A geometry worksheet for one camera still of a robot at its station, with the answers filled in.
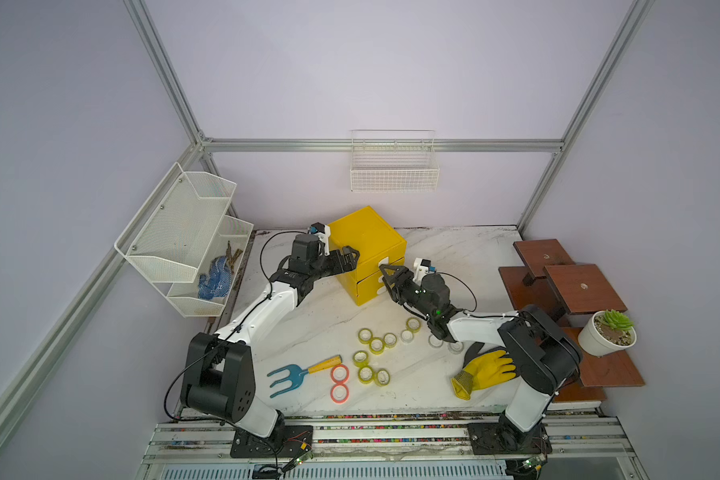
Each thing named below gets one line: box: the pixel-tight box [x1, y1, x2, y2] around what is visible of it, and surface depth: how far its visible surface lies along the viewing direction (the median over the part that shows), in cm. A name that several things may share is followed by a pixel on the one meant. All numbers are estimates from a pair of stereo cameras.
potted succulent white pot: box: [578, 309, 637, 358], surface depth 69 cm
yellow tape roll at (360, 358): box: [352, 350, 369, 368], surface depth 88 cm
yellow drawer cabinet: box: [328, 206, 408, 306], surface depth 90 cm
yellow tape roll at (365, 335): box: [358, 328, 373, 344], surface depth 94 cm
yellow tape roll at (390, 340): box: [383, 332, 398, 349], surface depth 92 cm
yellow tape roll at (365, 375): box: [358, 366, 374, 385], surface depth 85 cm
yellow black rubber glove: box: [451, 342, 517, 400], surface depth 84 cm
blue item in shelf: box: [198, 256, 232, 300], surface depth 89 cm
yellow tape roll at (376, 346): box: [369, 337, 385, 355], surface depth 90 cm
